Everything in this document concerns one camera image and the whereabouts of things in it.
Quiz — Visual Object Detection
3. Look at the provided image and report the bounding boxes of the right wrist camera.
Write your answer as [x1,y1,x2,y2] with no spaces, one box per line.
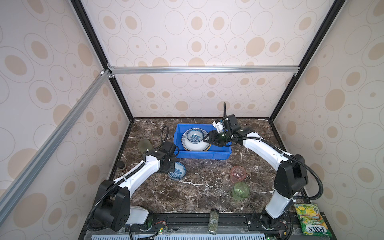
[213,119,225,133]

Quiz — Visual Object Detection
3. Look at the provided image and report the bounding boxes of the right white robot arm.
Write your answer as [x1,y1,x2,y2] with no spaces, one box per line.
[203,115,324,220]

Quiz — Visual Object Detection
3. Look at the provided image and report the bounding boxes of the green Fox's candy bag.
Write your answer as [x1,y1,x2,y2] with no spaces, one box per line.
[295,204,333,237]

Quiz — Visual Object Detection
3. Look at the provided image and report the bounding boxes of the pink glass cup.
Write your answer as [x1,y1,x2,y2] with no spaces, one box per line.
[230,166,247,184]

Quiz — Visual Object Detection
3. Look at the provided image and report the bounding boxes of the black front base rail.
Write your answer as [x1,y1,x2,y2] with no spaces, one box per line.
[79,212,336,240]

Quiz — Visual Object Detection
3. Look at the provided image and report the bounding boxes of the herb spice jar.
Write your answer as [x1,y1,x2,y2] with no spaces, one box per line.
[208,209,219,235]

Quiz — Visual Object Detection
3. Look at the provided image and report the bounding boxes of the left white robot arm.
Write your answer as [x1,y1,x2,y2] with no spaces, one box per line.
[85,141,180,232]

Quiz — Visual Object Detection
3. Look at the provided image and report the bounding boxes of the aluminium rail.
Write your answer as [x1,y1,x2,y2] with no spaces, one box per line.
[102,65,300,77]
[1,69,111,225]

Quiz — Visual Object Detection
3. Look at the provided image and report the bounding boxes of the blue plastic bin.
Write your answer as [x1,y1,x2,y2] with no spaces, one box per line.
[174,124,232,160]

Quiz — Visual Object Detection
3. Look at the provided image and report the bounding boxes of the back aluminium rail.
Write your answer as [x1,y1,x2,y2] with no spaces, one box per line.
[102,65,300,77]

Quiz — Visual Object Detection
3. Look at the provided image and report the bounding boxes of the green glass cup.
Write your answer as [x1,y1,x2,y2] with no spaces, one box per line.
[233,182,250,201]

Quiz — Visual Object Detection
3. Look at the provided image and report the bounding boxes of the black striped rim plate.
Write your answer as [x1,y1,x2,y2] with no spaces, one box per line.
[181,129,211,152]

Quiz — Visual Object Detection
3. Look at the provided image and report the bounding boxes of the small dark sauce bottle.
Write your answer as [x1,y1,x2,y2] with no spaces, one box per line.
[116,161,126,169]

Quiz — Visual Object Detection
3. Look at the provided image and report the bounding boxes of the blue floral ceramic bowl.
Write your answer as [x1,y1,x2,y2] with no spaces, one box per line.
[187,128,205,144]

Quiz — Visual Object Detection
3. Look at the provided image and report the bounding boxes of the left aluminium rail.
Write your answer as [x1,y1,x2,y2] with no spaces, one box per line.
[1,69,111,225]

